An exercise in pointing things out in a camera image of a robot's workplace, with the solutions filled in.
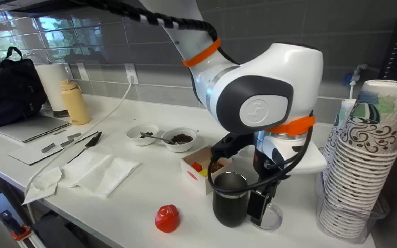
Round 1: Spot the metal spoon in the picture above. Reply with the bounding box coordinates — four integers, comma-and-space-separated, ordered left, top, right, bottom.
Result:
139, 131, 182, 143

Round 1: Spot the black backpack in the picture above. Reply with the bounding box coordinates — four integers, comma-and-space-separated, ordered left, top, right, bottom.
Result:
0, 45, 49, 129

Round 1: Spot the white blue spray bottle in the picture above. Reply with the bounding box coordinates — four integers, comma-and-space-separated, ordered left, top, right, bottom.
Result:
341, 63, 369, 100

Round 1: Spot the crumpled white napkin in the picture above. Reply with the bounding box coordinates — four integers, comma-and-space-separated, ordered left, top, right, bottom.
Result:
20, 165, 64, 206

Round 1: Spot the white flat board with strips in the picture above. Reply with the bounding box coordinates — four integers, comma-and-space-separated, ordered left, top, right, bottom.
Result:
7, 129, 99, 166

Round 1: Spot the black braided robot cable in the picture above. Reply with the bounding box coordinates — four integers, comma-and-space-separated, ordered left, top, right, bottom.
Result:
80, 0, 315, 195

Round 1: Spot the white bowl with brown beans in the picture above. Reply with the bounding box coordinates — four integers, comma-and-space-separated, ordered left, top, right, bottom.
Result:
125, 121, 161, 147
160, 126, 200, 154

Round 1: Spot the white power cable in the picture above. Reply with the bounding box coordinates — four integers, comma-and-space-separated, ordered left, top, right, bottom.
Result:
22, 81, 135, 197

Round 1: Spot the white paper towel roll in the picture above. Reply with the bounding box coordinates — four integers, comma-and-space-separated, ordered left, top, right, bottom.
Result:
34, 62, 71, 117

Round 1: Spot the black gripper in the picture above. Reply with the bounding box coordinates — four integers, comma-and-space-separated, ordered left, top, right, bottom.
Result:
245, 147, 286, 227

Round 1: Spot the white wall outlet with plug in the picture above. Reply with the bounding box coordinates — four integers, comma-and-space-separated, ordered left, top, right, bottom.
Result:
124, 62, 140, 87

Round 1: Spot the black thermos cup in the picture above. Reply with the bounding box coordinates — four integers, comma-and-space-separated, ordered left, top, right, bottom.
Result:
211, 169, 251, 228

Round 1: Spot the flat white paper napkin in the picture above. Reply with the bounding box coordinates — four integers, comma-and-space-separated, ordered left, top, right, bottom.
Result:
62, 149, 143, 200

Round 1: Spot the tan plastic bottle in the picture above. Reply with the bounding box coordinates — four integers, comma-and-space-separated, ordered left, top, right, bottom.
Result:
59, 77, 92, 126

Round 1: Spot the clear round lid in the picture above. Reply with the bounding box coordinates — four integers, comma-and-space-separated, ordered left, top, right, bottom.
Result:
257, 201, 285, 231

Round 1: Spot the red toy tomato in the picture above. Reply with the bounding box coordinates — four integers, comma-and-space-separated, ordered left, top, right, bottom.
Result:
153, 202, 182, 234

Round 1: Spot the black pen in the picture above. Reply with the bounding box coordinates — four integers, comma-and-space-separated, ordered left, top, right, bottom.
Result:
66, 131, 103, 165

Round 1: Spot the white square food container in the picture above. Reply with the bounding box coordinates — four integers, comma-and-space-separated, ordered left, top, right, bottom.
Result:
179, 144, 233, 195

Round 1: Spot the red toy food piece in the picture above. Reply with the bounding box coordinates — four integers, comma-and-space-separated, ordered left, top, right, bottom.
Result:
190, 160, 205, 173

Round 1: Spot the white stand with orange clamp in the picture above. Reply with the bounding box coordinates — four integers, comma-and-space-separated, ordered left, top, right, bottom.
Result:
0, 211, 35, 248

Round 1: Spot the tall patterned paper cup stack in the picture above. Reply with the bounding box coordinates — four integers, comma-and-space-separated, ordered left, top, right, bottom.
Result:
315, 77, 397, 245

